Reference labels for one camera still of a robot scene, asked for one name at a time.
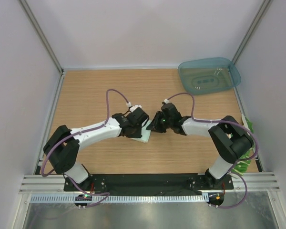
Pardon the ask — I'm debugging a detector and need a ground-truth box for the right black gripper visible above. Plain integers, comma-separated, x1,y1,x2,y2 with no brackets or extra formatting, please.
147,111,173,133

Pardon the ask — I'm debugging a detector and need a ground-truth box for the light mint green towel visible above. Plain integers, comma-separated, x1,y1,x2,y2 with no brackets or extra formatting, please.
132,121,151,143

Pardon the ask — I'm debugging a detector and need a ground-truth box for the teal transparent plastic basin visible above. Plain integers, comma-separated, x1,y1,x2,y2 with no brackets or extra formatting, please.
178,57,241,95

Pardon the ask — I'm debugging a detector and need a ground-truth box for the green patterned towel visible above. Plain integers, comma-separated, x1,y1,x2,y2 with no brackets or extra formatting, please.
232,114,255,176

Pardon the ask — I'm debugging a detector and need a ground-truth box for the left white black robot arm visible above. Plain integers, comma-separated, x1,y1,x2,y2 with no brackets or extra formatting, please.
43,113,147,191

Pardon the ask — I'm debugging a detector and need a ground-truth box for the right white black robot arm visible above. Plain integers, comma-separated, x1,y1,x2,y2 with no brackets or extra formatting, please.
146,111,254,189

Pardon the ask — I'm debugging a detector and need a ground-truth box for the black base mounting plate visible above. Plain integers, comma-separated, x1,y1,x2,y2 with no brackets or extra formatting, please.
64,173,234,192

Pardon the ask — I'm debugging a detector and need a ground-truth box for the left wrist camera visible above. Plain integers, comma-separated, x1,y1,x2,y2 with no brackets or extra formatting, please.
126,105,149,126

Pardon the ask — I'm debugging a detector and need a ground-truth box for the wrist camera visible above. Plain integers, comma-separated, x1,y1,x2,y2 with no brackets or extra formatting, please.
161,102,182,121
126,105,149,126

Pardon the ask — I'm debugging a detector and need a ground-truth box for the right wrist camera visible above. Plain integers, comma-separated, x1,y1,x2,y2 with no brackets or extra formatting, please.
161,102,182,121

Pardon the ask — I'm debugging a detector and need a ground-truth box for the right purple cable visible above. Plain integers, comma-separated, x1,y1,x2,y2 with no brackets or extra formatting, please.
164,92,258,209

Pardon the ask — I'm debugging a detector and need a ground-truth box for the purple cable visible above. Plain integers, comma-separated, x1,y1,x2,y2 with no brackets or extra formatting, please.
41,89,132,207
164,92,258,209

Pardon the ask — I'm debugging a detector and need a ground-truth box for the white slotted cable duct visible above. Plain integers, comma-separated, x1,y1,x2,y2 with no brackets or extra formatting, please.
30,193,209,204

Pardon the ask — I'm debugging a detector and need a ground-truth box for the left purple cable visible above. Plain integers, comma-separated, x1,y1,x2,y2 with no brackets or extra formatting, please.
41,89,132,207

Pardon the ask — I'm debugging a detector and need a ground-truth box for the aluminium front rail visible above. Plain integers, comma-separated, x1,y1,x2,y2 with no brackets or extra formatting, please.
19,172,280,194

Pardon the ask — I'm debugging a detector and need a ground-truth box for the right aluminium frame post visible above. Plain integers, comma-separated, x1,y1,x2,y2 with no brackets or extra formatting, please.
232,0,273,65

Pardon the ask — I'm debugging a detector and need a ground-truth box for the aluminium frame post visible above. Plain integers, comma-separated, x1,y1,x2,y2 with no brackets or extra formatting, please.
232,0,273,65
18,0,64,75

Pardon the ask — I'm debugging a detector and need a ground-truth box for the left aluminium frame post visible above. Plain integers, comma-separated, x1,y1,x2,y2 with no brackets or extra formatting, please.
18,0,64,75

